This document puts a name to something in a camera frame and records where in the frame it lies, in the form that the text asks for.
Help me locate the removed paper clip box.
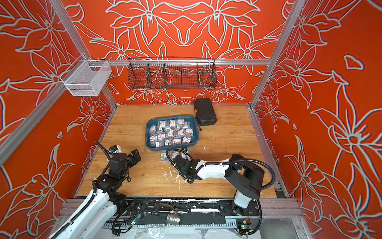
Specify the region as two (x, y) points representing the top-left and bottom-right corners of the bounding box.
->
(160, 151), (168, 162)
(170, 151), (179, 160)

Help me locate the blue plastic storage tray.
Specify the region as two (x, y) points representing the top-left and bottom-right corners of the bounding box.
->
(145, 115), (199, 151)

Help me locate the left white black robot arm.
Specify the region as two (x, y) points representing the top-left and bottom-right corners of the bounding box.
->
(49, 140), (141, 239)

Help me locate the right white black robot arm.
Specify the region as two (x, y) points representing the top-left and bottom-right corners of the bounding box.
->
(166, 148), (276, 209)

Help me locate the paper clip box front right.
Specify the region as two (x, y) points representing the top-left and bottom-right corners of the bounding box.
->
(182, 137), (191, 144)

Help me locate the paper clip box front left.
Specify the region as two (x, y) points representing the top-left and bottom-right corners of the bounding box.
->
(173, 137), (182, 145)

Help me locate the black tool case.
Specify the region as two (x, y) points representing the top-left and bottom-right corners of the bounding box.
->
(194, 98), (217, 126)

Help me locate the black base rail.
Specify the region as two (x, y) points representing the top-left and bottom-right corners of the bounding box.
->
(104, 197), (262, 229)

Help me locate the white wire wall basket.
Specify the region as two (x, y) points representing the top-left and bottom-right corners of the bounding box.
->
(58, 54), (112, 97)

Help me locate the black wire wall basket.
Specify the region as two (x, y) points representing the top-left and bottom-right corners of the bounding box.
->
(127, 57), (217, 90)

